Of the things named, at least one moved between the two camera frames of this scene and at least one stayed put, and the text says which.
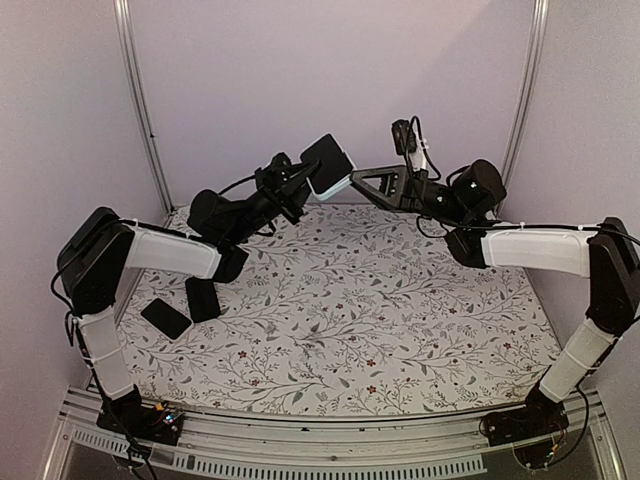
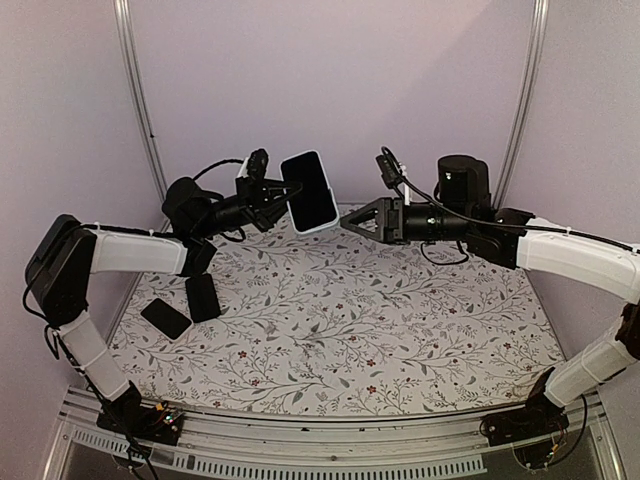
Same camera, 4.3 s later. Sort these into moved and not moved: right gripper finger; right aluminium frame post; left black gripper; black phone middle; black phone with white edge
Moved: left black gripper; right gripper finger
Not moved: right aluminium frame post; black phone with white edge; black phone middle
